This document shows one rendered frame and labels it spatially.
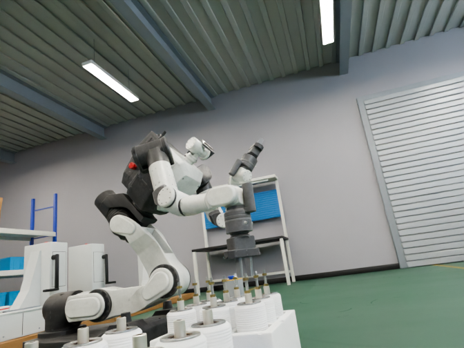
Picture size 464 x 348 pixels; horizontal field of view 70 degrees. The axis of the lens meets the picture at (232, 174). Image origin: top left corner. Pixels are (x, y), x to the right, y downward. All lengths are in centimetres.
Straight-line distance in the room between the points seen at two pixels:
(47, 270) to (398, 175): 530
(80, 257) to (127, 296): 229
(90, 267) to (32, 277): 62
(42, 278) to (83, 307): 176
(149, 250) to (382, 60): 627
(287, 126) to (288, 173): 97
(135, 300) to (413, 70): 642
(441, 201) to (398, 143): 118
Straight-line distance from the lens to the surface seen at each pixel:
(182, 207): 119
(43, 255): 346
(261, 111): 691
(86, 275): 383
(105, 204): 172
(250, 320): 105
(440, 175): 642
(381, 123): 654
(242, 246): 106
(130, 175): 163
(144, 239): 157
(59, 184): 895
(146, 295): 153
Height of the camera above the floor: 36
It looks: 16 degrees up
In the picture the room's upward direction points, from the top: 8 degrees counter-clockwise
